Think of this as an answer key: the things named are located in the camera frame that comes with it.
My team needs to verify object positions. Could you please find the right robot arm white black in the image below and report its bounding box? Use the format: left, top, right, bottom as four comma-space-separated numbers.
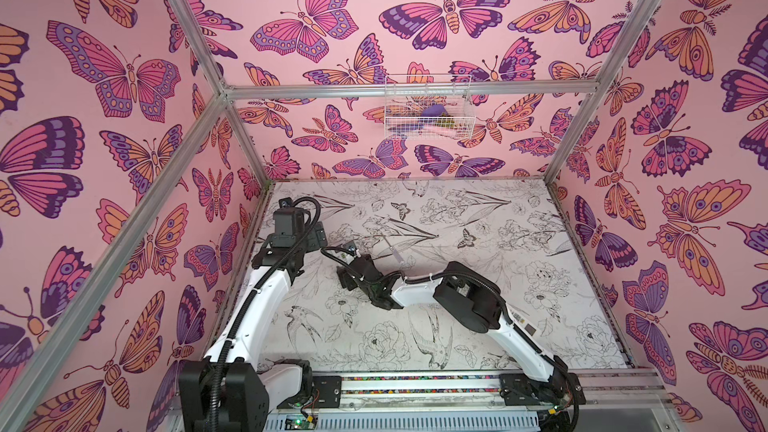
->
321, 247, 586, 408

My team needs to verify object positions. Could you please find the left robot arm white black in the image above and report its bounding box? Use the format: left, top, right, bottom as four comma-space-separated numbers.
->
177, 197, 327, 431

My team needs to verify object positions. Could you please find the green circuit board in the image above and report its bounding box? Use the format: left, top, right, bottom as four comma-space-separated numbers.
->
284, 415, 317, 431

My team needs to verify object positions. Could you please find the purple item in basket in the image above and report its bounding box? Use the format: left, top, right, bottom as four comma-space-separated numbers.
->
421, 103, 452, 119

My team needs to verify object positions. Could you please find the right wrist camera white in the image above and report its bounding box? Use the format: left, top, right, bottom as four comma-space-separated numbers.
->
341, 241, 360, 257

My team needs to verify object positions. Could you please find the aluminium front rail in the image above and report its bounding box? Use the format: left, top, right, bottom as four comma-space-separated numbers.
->
167, 368, 673, 418

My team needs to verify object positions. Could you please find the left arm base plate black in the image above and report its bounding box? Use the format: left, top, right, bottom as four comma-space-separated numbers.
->
265, 376, 342, 411

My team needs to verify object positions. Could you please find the white wire basket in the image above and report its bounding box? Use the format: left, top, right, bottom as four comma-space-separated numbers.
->
381, 75, 476, 141

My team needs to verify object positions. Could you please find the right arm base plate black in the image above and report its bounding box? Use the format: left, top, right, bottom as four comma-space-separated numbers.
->
499, 370, 586, 407

